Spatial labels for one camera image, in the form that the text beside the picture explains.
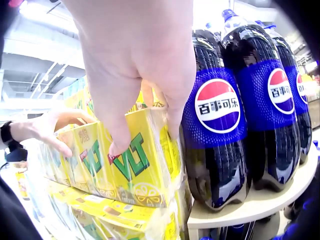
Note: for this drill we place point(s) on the person's right hand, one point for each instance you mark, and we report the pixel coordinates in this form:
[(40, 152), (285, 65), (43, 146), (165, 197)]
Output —
[(130, 50)]

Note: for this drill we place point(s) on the stack of yellow carton packs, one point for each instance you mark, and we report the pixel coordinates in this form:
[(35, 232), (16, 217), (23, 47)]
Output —
[(105, 217)]

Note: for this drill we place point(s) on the person's left thumb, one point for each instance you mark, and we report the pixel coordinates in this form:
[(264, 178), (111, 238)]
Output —
[(62, 148)]

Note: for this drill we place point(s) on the person's left hand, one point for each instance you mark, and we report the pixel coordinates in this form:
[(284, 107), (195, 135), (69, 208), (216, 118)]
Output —
[(37, 130)]

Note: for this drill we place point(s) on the yellow lemon tea multipack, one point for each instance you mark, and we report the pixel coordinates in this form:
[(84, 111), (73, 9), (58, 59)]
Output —
[(140, 160)]

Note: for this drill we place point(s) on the person's right fingers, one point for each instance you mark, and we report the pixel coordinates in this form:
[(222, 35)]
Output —
[(175, 117)]

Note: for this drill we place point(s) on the person's left fingers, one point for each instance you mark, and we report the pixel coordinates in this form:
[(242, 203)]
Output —
[(75, 117)]

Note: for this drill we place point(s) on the person's body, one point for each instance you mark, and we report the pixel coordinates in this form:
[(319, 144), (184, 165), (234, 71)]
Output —
[(15, 212)]

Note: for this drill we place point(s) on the full shop shelf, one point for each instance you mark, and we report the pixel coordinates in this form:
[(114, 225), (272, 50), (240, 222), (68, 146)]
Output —
[(230, 125)]

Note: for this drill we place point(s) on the person's right thumb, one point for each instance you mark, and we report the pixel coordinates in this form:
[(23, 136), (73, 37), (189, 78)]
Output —
[(116, 135)]

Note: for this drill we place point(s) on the small yellow labelled bottle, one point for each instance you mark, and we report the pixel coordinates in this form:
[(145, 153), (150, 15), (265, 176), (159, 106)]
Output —
[(21, 183)]

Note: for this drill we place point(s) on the black wrist band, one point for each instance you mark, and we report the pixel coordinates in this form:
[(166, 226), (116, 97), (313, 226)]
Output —
[(7, 136)]

